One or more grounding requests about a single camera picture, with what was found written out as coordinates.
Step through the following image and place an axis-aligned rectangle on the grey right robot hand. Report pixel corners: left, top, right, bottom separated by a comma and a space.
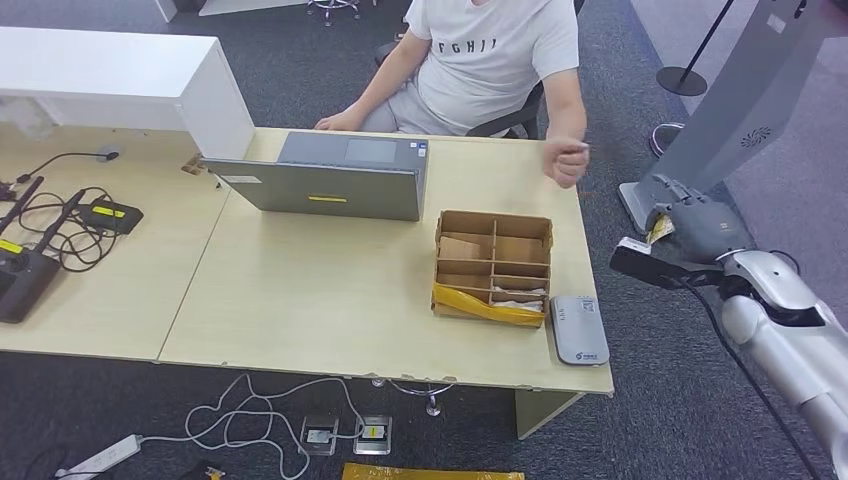
643, 174, 757, 264

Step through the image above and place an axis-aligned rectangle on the person's left hand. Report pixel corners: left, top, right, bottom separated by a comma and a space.
543, 137, 591, 190

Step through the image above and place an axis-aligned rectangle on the person's right hand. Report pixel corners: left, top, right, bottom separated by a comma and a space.
314, 109, 364, 132

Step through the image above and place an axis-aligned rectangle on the yellow printed ID card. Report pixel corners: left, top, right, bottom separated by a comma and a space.
647, 214, 676, 246

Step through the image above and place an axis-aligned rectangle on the person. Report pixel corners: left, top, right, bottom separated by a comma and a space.
314, 0, 591, 190

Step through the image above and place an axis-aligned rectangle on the grey card reader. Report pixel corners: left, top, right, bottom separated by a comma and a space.
549, 294, 611, 368

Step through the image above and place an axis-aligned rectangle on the grey laptop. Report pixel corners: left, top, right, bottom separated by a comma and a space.
201, 131, 431, 223

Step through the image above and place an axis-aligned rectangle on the cardboard divider box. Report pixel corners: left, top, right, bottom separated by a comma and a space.
431, 209, 554, 329

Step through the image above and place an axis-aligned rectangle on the chrome stool base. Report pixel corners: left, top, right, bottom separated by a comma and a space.
305, 0, 363, 28

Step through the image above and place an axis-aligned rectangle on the grey kiosk stand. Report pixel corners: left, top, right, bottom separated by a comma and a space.
617, 0, 848, 236

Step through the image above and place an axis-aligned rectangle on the white furniture base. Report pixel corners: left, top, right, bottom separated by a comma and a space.
153, 0, 313, 24

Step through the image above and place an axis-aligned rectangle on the white crumpled paper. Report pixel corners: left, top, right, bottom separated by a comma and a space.
490, 285, 549, 313

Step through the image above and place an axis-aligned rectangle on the white desk shelf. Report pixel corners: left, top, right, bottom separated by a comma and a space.
0, 26, 256, 162

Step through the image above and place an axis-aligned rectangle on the black power adapter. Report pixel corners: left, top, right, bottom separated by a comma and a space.
77, 196, 146, 237

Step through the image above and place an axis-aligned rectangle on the wooden desk leg panel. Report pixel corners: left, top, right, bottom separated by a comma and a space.
514, 389, 586, 441

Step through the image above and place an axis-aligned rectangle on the chrome desk footrest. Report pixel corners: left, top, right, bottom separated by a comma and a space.
370, 377, 456, 419

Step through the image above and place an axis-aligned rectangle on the floor outlet box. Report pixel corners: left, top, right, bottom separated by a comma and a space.
299, 415, 340, 458
352, 414, 393, 456

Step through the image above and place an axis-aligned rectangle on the yellow taped package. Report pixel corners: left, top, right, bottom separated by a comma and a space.
341, 462, 526, 480

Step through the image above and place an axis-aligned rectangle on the black device with antennas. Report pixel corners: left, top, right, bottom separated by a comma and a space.
0, 174, 88, 326

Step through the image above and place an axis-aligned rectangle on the white power strip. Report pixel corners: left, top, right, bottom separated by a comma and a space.
54, 433, 144, 480

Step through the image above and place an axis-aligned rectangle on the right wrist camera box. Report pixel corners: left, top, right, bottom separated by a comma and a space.
609, 237, 727, 291

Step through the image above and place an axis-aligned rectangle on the chrome ring base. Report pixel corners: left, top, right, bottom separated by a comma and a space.
649, 121, 687, 160

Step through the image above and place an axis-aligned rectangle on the black stanchion post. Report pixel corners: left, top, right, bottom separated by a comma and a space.
655, 0, 737, 98

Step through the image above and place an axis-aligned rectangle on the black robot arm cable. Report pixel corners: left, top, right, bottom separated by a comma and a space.
682, 250, 823, 480

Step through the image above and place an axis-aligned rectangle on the black cable bundle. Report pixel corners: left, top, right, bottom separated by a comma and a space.
16, 185, 125, 274

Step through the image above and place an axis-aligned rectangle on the black gooseneck cable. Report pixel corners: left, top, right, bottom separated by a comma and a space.
13, 150, 123, 186

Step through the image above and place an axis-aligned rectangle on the white power cable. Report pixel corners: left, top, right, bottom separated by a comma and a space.
139, 372, 367, 480

